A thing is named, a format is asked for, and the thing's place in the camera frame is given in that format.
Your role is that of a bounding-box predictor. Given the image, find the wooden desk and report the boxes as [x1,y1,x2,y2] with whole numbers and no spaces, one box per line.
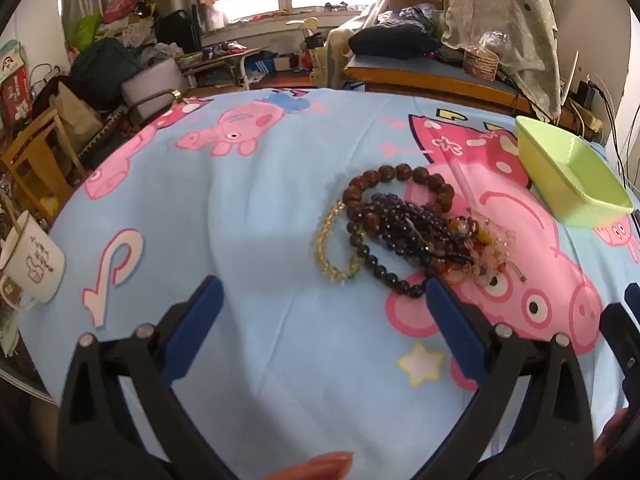
[345,52,601,136]

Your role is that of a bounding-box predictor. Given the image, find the green plastic bag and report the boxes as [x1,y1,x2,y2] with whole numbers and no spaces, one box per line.
[67,12,103,51]

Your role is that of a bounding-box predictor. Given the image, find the yellow crystal bead bracelet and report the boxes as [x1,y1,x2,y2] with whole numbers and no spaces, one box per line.
[314,200,363,284]

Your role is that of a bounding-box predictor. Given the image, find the red printed carton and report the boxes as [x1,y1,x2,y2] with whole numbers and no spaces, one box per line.
[0,40,36,128]

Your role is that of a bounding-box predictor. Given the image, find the blue cartoon pig blanket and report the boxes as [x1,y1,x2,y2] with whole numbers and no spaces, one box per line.
[20,87,640,480]

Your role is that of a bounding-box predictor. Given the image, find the shoe box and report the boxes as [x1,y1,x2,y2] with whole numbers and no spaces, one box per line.
[245,55,276,81]

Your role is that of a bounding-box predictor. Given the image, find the beige power strip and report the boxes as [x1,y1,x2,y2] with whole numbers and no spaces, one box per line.
[570,100,603,133]

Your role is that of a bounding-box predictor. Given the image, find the white enamel mug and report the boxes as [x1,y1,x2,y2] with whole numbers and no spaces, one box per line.
[0,210,67,310]

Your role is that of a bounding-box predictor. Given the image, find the orange multicoloured bead bracelet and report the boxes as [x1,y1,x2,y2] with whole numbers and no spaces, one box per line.
[430,215,501,281]

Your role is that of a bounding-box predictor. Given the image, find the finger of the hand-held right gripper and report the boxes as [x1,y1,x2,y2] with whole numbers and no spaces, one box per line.
[598,282,640,396]

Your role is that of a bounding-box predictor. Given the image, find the brown paper bag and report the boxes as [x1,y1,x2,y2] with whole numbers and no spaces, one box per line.
[50,80,103,151]

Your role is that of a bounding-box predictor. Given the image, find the pink crystal bead bracelet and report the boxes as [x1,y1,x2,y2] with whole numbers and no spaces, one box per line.
[470,230,529,287]

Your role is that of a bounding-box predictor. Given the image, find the red bag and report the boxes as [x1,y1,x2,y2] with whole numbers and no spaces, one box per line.
[102,0,148,23]

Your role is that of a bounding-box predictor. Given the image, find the green polka dot cloth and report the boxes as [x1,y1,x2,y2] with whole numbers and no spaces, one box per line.
[442,0,563,121]

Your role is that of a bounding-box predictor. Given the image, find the brown wooden bead bracelet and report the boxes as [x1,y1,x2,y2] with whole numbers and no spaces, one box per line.
[341,162,457,221]

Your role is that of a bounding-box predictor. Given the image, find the green plastic basin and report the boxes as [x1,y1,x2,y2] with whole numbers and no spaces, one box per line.
[515,115,635,228]

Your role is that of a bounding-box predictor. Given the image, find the dark green bag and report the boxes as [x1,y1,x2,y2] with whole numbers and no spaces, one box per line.
[70,37,143,106]

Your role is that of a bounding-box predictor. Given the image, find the wooden chair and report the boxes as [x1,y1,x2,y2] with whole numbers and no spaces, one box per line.
[0,107,88,221]

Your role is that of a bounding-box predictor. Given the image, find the person's right hand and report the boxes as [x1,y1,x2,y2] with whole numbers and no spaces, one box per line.
[594,407,632,466]

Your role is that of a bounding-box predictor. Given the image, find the grey storage tub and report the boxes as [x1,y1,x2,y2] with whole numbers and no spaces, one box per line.
[121,57,188,116]

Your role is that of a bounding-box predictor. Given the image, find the dark large bead bracelet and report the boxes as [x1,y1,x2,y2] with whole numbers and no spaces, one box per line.
[346,210,432,299]

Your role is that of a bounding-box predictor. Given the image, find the person's left hand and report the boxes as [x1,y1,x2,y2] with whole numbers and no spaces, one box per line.
[260,451,355,480]

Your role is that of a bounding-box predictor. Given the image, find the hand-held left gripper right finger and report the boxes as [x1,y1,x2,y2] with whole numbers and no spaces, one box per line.
[415,276,598,480]

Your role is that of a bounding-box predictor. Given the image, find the woven basket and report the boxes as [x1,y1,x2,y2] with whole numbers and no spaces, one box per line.
[462,46,501,81]

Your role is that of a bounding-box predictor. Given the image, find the purple bead bracelet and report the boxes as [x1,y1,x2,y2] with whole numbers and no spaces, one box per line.
[367,192,451,261]

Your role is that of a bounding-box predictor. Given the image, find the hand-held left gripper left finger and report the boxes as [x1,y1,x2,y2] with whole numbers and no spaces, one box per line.
[56,275,236,480]

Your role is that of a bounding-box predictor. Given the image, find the black suitcase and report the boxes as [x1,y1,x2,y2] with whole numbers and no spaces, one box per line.
[155,9,203,56]

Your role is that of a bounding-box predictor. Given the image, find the navy cushion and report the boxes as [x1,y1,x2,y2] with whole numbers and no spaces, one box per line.
[348,25,443,61]

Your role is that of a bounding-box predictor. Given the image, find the small folding table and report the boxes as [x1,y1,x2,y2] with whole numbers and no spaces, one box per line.
[177,46,271,91]

